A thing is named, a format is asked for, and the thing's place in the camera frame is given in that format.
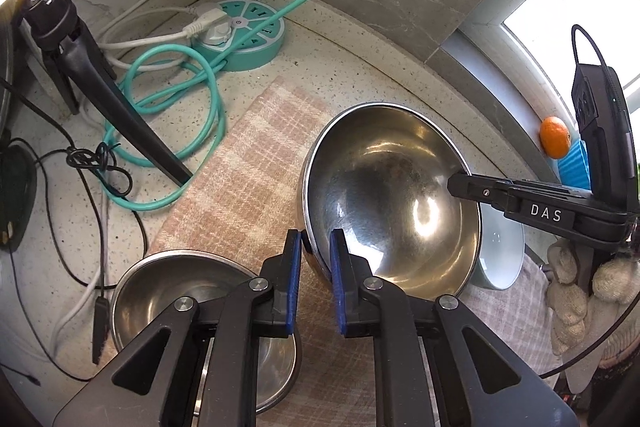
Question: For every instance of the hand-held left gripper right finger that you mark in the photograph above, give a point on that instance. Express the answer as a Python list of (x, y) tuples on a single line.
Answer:
[(337, 292)]

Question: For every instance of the black plug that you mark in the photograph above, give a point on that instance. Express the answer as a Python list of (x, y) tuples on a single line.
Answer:
[(100, 327)]

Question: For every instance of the pink plaid cloth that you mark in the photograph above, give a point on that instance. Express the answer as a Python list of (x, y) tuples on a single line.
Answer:
[(240, 167)]

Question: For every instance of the black oval device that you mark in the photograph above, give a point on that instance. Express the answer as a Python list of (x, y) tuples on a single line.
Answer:
[(15, 197)]

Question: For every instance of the large steel bowl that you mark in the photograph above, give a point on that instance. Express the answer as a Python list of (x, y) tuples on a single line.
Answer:
[(390, 187)]

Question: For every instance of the black tripod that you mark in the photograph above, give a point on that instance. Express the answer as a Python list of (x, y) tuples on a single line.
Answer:
[(100, 82)]

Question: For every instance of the light blue bowl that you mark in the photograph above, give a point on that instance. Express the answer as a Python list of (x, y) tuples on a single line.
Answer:
[(500, 257)]

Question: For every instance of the small steel bowl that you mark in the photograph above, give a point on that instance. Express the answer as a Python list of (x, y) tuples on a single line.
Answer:
[(165, 287)]

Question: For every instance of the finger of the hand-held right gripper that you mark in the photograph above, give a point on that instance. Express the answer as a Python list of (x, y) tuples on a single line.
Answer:
[(480, 191)]

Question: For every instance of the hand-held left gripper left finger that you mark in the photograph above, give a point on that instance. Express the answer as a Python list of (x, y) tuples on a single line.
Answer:
[(296, 287)]

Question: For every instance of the window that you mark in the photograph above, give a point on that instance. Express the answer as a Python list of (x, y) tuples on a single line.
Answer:
[(550, 17)]

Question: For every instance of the orange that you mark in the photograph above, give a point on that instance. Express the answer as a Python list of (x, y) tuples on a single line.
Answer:
[(554, 137)]

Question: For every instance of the blue ribbed container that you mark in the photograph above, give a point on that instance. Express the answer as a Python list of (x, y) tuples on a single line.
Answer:
[(572, 167)]

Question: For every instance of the person's right hand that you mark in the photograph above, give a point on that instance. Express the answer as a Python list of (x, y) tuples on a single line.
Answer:
[(567, 302)]

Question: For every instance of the round teal power strip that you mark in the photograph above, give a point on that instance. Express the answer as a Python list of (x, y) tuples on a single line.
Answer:
[(255, 42)]

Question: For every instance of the white plug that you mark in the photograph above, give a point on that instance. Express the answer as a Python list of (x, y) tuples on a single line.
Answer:
[(212, 24)]

